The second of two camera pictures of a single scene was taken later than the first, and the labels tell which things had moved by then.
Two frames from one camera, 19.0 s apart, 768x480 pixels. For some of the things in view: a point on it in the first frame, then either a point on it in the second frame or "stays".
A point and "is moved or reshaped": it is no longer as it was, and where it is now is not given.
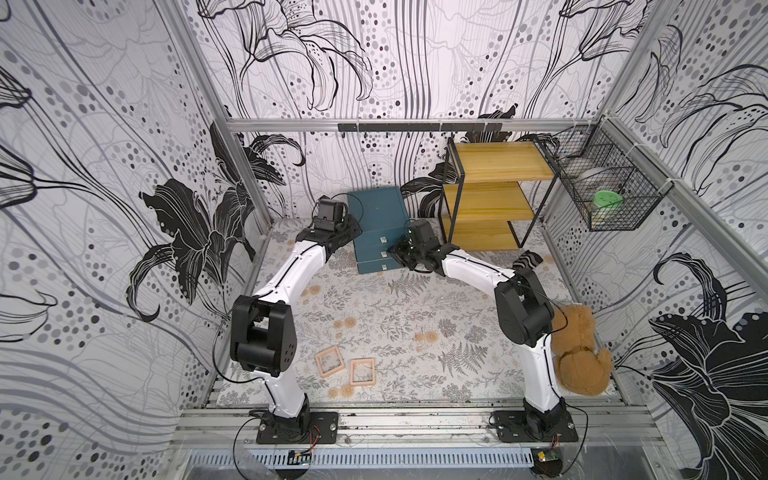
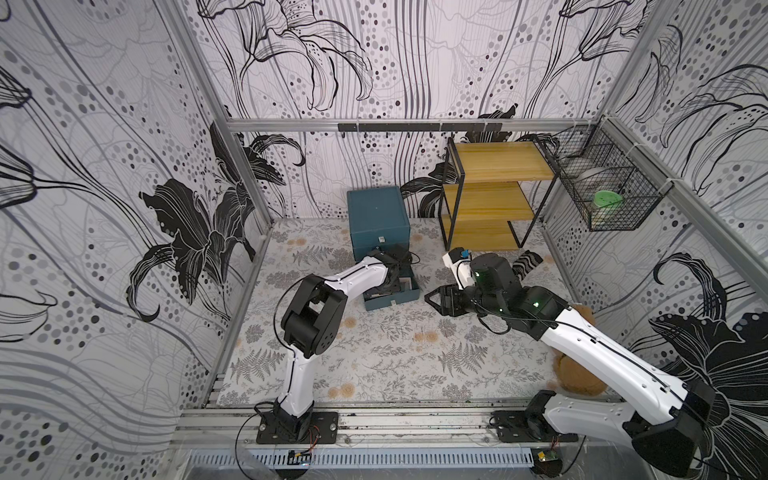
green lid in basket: (604, 198) stays
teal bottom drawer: (378, 265) is moved or reshaped
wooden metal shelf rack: (493, 192) stays
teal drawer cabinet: (382, 217) stays
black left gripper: (346, 219) → (394, 285)
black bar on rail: (424, 127) stays
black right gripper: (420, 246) → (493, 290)
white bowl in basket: (592, 172) stays
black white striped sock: (527, 260) stays
